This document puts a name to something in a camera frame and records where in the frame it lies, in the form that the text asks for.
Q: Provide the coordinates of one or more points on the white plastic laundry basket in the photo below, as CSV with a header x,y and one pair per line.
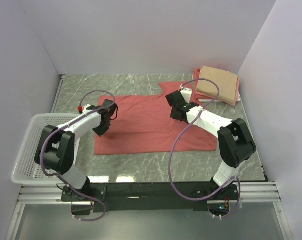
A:
x,y
26,171

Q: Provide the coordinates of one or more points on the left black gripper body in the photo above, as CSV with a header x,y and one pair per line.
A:
x,y
105,126

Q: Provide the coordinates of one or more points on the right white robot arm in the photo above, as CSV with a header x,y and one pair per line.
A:
x,y
236,144

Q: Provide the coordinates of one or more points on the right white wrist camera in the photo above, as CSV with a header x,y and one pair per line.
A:
x,y
186,93

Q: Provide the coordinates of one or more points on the folded white t shirt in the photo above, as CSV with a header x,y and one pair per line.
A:
x,y
204,100

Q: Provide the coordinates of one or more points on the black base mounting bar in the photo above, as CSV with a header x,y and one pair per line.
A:
x,y
149,196

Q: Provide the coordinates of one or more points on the red t shirt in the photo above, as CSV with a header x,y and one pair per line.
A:
x,y
143,125

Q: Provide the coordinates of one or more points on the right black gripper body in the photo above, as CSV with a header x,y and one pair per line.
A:
x,y
172,115

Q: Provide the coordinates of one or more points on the folded pink t shirt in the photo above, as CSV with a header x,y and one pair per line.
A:
x,y
196,74

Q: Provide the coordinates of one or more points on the folded beige t shirt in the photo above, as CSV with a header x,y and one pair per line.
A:
x,y
225,80

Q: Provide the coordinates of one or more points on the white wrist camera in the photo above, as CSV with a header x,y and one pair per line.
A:
x,y
186,93
86,107

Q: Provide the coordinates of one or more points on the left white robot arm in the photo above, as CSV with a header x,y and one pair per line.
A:
x,y
56,148

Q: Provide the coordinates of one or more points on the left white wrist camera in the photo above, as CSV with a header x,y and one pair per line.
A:
x,y
86,107

